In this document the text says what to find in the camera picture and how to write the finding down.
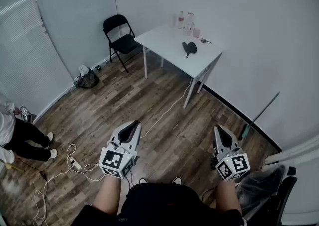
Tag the white pipes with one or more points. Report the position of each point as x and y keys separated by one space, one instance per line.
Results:
x=291 y=151

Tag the white plastic bag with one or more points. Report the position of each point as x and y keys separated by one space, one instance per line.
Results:
x=83 y=69

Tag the person's black clothing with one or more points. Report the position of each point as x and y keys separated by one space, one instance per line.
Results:
x=159 y=207

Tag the person's left forearm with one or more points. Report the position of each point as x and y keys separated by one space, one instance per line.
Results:
x=108 y=195

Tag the pink cup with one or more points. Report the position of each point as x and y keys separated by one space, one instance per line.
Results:
x=197 y=32

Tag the person's shoe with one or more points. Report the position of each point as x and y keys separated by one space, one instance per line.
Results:
x=143 y=180
x=177 y=180

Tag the black bin with clear bag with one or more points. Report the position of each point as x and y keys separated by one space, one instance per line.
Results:
x=261 y=190

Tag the person's right forearm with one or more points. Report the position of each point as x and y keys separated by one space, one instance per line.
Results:
x=228 y=197

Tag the gold metal clip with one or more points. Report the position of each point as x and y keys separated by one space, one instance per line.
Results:
x=204 y=40

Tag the clear container with red rim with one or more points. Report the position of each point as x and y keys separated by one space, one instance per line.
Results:
x=190 y=19

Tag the person's left shoe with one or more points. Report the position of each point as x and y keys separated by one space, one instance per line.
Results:
x=143 y=180

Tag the yellow flat object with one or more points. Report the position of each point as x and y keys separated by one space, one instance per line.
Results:
x=14 y=167

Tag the clear bottle with red label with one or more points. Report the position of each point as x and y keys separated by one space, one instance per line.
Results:
x=180 y=20

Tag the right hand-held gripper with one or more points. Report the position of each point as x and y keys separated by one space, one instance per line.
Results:
x=234 y=166

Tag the white power strip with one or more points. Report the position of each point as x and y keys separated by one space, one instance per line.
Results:
x=75 y=163

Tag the person's right shoe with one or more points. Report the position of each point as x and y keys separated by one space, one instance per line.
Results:
x=177 y=180

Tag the white table leg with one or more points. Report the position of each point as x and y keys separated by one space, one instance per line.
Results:
x=190 y=93
x=162 y=62
x=203 y=80
x=145 y=63

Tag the black glasses case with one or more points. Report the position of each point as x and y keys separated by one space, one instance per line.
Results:
x=190 y=47

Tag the dark rubbish bag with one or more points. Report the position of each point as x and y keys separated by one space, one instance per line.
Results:
x=88 y=80

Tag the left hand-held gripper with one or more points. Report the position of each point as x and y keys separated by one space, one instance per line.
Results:
x=114 y=161

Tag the black folding chair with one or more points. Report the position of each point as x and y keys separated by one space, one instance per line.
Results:
x=123 y=43

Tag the black power adapter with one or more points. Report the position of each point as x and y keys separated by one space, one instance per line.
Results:
x=43 y=175

